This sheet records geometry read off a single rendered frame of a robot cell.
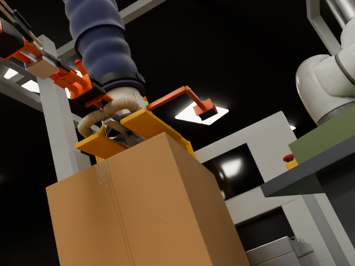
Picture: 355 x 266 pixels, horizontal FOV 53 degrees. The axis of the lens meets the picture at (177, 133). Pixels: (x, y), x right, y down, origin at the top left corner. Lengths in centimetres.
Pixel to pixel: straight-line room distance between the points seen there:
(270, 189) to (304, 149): 15
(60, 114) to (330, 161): 238
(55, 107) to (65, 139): 31
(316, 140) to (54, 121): 234
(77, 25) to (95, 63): 22
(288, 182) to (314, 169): 8
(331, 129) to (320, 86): 21
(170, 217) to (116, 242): 16
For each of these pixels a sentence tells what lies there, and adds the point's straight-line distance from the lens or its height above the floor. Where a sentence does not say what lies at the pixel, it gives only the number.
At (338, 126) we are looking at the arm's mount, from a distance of 110.
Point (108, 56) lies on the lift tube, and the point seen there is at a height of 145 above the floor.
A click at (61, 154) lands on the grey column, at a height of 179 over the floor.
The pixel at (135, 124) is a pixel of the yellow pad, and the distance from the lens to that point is 125.
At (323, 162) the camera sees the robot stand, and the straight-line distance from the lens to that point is 105.
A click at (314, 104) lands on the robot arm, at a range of 126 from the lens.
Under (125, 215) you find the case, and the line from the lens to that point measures 98.
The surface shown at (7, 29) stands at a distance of 99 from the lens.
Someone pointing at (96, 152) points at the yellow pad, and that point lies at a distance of 137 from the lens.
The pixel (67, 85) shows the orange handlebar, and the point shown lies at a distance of 118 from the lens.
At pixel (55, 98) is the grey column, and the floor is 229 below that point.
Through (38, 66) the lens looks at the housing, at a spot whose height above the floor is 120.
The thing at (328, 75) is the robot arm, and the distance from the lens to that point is 125.
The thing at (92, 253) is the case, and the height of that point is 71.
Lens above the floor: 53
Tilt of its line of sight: 24 degrees up
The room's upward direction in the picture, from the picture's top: 21 degrees counter-clockwise
